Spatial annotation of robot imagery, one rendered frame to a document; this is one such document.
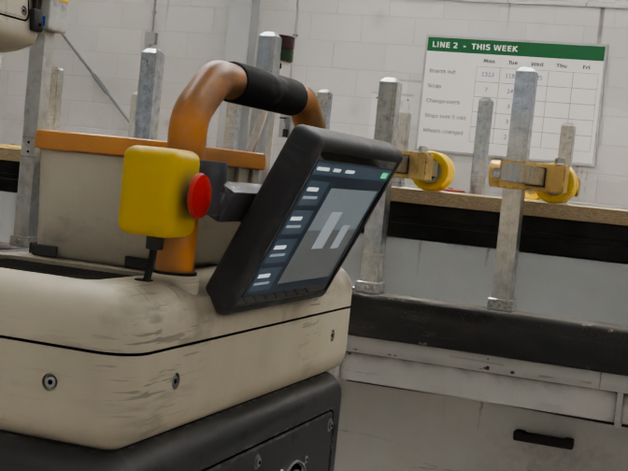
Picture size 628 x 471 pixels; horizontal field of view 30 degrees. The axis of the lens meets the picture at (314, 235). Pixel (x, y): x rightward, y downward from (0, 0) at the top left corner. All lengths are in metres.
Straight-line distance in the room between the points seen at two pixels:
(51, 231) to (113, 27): 9.69
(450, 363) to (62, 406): 1.35
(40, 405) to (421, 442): 1.62
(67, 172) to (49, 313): 0.21
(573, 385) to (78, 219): 1.26
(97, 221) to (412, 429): 1.49
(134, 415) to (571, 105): 8.54
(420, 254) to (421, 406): 0.31
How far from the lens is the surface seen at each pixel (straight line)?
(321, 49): 9.90
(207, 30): 10.33
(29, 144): 2.50
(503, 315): 2.11
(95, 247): 1.07
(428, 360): 2.19
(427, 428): 2.45
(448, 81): 9.54
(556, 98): 9.36
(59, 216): 1.08
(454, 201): 2.35
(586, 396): 2.15
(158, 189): 0.91
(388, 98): 2.18
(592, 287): 2.32
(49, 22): 2.49
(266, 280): 1.03
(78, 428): 0.90
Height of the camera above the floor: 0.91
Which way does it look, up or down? 3 degrees down
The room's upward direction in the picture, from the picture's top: 6 degrees clockwise
